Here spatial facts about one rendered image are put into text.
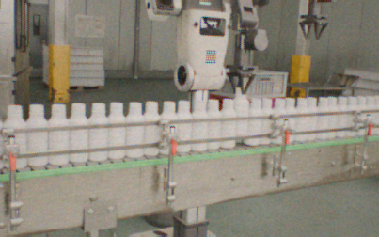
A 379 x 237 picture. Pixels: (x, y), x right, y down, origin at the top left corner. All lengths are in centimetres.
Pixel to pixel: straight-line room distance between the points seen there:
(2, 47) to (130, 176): 370
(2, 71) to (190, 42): 309
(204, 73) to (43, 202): 113
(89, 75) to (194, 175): 963
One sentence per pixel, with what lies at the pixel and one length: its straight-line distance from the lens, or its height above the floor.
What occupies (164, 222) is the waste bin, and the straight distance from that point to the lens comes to 333.
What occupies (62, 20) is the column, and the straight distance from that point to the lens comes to 917.
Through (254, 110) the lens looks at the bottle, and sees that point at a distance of 160.
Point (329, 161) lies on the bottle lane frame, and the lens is 188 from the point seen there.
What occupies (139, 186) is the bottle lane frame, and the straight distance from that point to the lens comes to 138.
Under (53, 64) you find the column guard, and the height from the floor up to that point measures 73.
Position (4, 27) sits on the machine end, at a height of 137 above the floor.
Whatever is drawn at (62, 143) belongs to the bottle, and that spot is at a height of 106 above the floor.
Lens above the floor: 137
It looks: 10 degrees down
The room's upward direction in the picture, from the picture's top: 3 degrees clockwise
